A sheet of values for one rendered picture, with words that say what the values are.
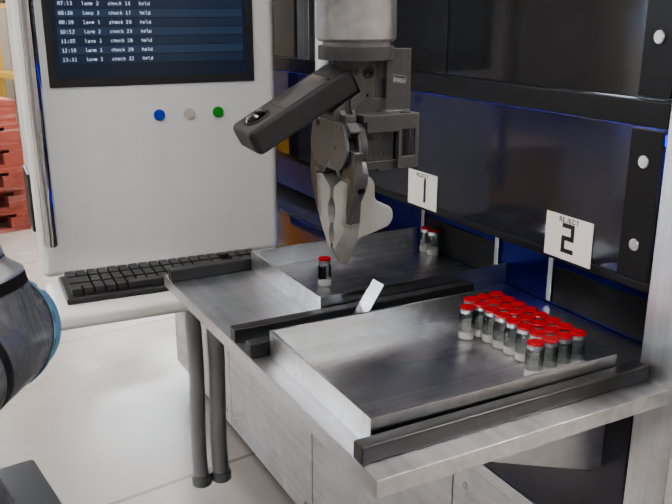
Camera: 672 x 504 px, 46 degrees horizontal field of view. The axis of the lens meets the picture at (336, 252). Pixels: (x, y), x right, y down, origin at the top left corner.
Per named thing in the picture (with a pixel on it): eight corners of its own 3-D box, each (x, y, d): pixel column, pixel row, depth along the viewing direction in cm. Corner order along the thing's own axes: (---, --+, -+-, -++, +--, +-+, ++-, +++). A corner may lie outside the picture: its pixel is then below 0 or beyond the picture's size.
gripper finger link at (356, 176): (368, 226, 75) (369, 133, 72) (354, 228, 74) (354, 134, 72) (344, 215, 79) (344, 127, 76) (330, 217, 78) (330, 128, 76)
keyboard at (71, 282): (254, 256, 170) (254, 245, 169) (278, 275, 157) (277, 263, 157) (58, 282, 153) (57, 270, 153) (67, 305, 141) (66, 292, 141)
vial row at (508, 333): (471, 325, 112) (472, 294, 111) (560, 374, 97) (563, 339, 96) (458, 327, 111) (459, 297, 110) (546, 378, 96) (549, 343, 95)
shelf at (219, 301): (402, 247, 157) (402, 237, 156) (711, 390, 98) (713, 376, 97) (164, 285, 135) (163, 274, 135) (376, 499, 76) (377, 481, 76)
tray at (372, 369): (481, 311, 118) (482, 289, 117) (614, 380, 96) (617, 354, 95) (270, 355, 103) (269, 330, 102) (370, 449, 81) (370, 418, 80)
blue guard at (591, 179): (168, 110, 258) (165, 52, 253) (651, 283, 94) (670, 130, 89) (167, 110, 258) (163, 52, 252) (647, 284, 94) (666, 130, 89)
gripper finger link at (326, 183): (382, 256, 82) (383, 168, 80) (331, 264, 80) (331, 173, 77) (366, 248, 85) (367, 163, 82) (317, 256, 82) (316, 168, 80)
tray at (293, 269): (416, 244, 152) (417, 226, 151) (505, 283, 130) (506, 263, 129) (251, 270, 137) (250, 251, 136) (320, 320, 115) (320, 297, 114)
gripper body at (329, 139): (419, 173, 77) (423, 45, 74) (341, 182, 73) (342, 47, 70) (378, 161, 84) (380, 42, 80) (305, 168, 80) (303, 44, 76)
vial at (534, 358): (533, 371, 98) (536, 336, 97) (545, 378, 96) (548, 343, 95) (519, 374, 97) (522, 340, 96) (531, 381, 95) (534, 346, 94)
